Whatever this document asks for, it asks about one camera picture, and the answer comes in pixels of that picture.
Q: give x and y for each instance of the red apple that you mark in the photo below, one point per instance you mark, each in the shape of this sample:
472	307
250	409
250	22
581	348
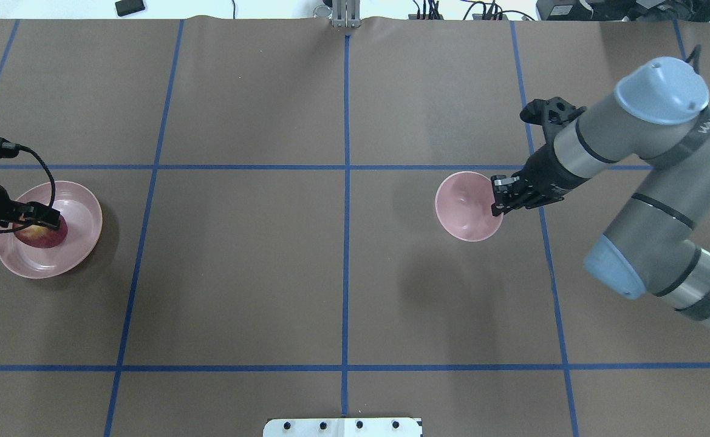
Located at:
40	238

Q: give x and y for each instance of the small black device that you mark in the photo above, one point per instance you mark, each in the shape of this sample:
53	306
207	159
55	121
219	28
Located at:
128	7

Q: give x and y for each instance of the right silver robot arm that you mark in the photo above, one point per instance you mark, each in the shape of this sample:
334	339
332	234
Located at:
661	114

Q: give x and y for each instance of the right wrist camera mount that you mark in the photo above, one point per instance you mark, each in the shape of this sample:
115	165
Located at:
552	115

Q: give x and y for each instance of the pink bowl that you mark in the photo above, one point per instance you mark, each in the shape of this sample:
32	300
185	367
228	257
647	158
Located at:
462	206

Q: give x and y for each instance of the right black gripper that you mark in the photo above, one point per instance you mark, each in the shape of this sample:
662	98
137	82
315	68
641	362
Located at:
545	172

